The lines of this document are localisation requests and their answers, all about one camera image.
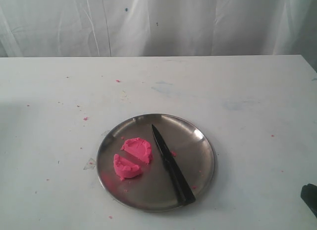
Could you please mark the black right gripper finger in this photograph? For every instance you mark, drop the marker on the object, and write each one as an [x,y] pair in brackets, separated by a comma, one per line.
[309,196]

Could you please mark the black knife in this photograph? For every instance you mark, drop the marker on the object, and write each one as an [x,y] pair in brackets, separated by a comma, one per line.
[182,189]

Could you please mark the pink dough lump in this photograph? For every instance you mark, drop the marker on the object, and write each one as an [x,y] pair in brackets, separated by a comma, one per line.
[124,168]
[139,148]

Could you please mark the round steel plate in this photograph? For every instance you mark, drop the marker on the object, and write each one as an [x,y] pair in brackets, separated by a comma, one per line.
[153,190]

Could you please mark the white backdrop curtain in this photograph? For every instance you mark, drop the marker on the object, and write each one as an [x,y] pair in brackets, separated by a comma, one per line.
[132,28]

